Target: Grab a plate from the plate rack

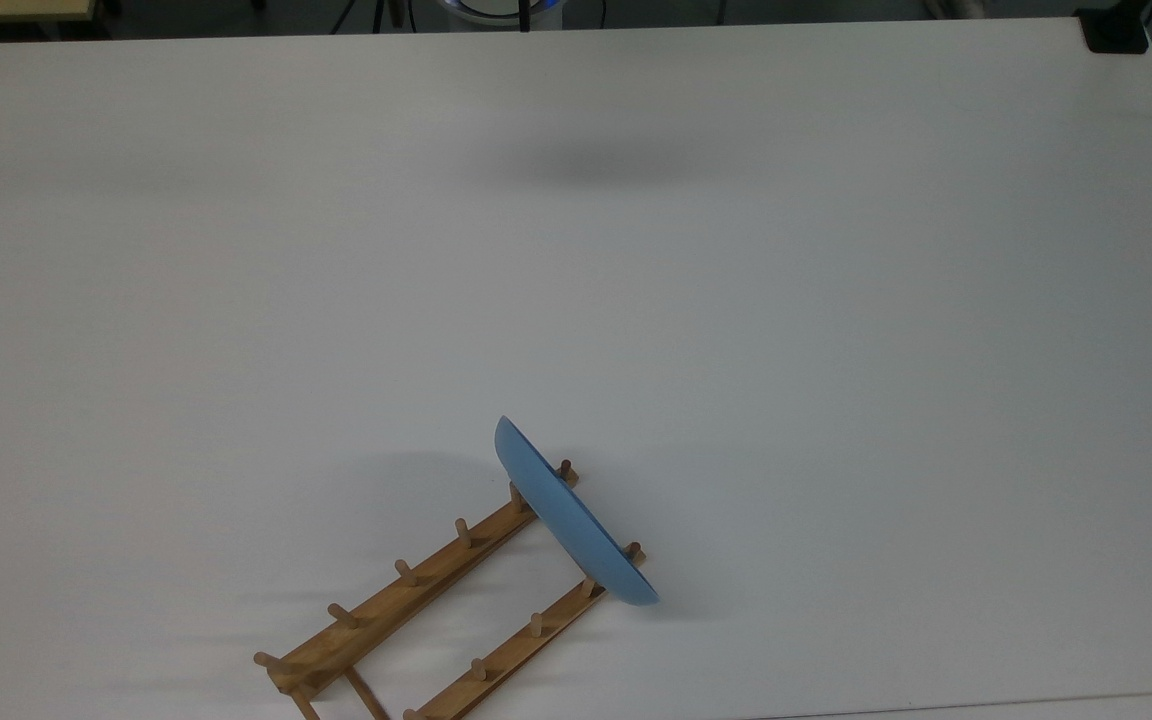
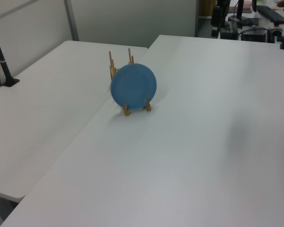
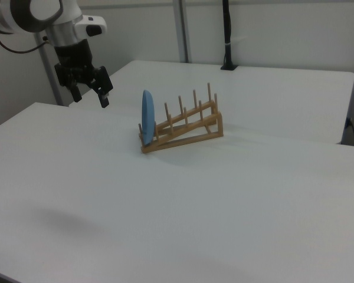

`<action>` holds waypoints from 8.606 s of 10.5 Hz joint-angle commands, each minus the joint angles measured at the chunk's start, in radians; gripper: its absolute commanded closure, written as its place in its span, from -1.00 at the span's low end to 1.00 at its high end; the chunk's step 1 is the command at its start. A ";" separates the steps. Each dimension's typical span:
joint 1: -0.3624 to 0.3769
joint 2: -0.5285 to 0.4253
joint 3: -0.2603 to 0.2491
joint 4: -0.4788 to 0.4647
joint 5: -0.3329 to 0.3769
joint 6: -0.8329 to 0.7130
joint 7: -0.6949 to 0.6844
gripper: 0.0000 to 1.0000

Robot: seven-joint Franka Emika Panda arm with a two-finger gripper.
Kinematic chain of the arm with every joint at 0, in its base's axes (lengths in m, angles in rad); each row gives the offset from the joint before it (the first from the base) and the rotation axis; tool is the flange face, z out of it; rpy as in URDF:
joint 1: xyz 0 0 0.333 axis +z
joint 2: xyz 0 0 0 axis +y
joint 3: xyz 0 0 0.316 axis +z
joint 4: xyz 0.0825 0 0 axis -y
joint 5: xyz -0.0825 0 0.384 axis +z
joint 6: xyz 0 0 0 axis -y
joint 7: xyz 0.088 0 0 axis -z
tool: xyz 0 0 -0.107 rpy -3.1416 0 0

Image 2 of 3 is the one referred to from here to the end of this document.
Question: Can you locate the black monitor stand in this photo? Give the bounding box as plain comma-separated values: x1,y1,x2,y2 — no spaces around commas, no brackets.
228,0,252,27

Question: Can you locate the black computer keyboard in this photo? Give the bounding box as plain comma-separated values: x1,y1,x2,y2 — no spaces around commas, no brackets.
257,5,284,24

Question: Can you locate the black electronics box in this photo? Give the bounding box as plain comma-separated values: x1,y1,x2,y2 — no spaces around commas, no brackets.
240,28,268,43

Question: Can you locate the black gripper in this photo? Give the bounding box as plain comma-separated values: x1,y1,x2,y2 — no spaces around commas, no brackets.
211,5,222,38

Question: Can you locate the black camera pole with base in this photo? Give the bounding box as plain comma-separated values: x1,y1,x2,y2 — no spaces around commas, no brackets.
0,19,20,88

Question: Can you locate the wooden plate rack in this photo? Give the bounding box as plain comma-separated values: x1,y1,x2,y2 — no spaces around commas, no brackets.
108,47,152,117

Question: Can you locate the grey partition post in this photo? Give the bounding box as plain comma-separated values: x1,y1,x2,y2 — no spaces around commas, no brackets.
63,0,80,41

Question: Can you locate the blue round plate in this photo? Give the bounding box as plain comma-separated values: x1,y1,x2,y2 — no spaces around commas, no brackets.
110,63,158,111

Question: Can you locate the small black box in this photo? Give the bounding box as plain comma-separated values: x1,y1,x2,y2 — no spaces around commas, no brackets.
221,30,238,40

